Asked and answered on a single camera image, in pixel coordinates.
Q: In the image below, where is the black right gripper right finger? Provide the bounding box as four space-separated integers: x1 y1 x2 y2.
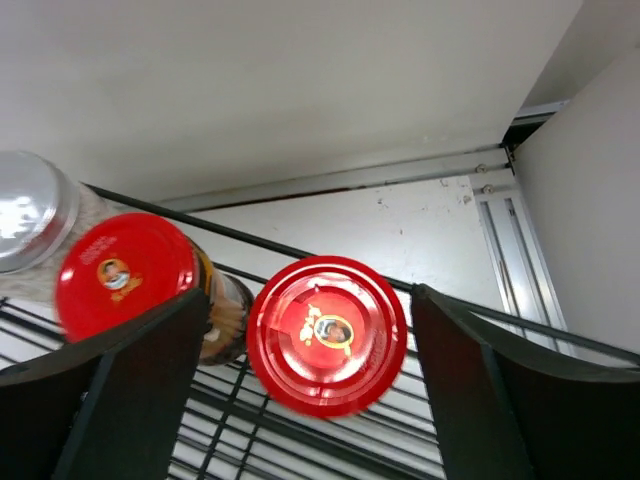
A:
411 284 639 479

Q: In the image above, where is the red lid sauce jar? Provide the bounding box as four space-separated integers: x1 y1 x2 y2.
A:
246 256 408 418
54 213 254 366

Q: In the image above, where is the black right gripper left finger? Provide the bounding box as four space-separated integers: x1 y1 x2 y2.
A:
1 289 209 479

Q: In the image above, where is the aluminium side rail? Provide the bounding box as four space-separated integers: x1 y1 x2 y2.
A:
160 101 566 328

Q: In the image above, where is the blue label spice jar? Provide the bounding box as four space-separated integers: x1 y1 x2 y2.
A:
0 151 119 305

